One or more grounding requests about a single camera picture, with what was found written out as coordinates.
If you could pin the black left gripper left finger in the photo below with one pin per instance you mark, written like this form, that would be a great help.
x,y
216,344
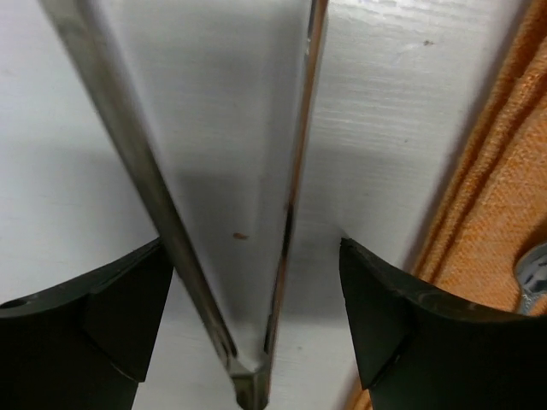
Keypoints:
x,y
85,343

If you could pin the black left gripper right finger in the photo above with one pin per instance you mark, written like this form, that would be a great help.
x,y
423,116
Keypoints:
x,y
420,347

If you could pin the silver spoon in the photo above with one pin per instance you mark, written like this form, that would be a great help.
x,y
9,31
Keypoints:
x,y
530,274

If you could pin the orange cloth placemat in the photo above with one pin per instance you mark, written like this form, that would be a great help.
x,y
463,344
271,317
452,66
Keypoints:
x,y
494,209

